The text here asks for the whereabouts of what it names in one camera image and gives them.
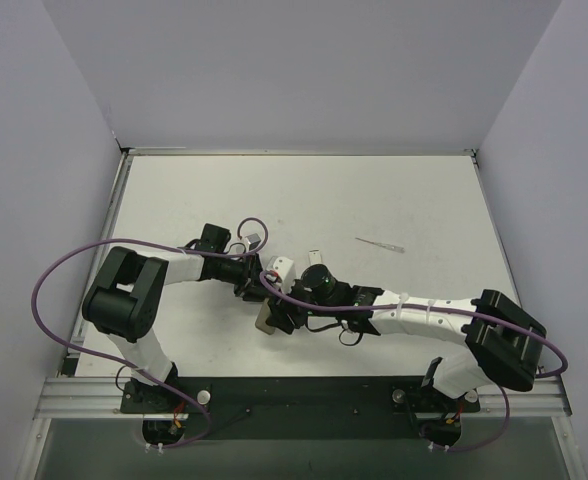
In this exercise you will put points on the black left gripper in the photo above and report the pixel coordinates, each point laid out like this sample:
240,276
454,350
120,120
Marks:
249,288

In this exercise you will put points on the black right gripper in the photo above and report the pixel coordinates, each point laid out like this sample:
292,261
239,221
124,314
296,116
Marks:
281,312

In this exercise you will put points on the white remote control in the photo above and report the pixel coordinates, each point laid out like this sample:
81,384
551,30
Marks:
315,257

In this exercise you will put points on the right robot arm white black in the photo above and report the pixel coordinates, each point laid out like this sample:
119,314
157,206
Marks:
501,343

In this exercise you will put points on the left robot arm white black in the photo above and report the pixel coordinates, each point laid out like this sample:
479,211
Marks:
124,298

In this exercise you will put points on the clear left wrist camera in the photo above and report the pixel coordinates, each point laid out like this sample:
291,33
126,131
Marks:
252,241

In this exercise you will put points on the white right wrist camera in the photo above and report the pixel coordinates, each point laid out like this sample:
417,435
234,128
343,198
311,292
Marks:
281,273

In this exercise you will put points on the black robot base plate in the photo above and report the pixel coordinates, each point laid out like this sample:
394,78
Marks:
298,408

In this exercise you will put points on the aluminium table frame rail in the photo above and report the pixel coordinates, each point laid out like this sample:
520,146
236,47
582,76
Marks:
320,189

